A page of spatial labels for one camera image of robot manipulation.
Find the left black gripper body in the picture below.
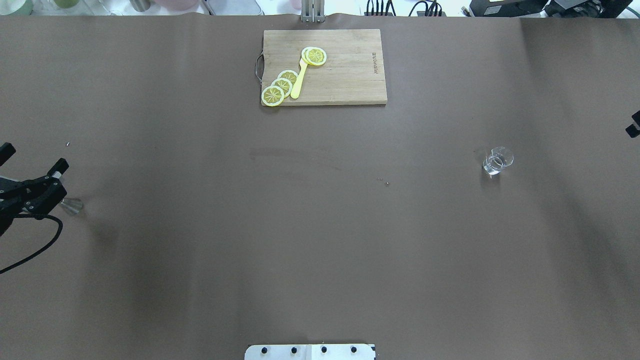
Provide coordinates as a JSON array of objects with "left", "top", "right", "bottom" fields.
[{"left": 0, "top": 176, "right": 67, "bottom": 235}]

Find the steel double jigger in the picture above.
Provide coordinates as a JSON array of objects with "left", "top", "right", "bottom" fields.
[{"left": 58, "top": 198, "right": 84, "bottom": 216}]

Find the clear glass measuring cup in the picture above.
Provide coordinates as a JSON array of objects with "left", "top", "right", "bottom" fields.
[{"left": 482, "top": 146, "right": 515, "bottom": 176}]

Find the small steel cup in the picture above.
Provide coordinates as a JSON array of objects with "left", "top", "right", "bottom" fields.
[{"left": 129, "top": 0, "right": 152, "bottom": 13}]

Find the kitchen scale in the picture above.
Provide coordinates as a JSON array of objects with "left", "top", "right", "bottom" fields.
[{"left": 201, "top": 0, "right": 265, "bottom": 16}]

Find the lemon slice on pick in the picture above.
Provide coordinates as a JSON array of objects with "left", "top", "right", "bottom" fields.
[{"left": 301, "top": 47, "right": 328, "bottom": 66}]

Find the wooden cutting board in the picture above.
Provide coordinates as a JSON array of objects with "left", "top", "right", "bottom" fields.
[{"left": 262, "top": 29, "right": 387, "bottom": 107}]

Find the black camera cable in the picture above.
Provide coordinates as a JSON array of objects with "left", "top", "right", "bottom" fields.
[{"left": 0, "top": 214, "right": 65, "bottom": 275}]

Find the lemon slice near handle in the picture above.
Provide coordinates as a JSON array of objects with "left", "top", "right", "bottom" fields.
[{"left": 260, "top": 85, "right": 286, "bottom": 107}]

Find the aluminium frame post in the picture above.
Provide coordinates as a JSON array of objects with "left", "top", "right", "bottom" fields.
[{"left": 301, "top": 0, "right": 326, "bottom": 23}]

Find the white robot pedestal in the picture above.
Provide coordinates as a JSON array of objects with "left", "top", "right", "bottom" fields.
[{"left": 244, "top": 343, "right": 377, "bottom": 360}]

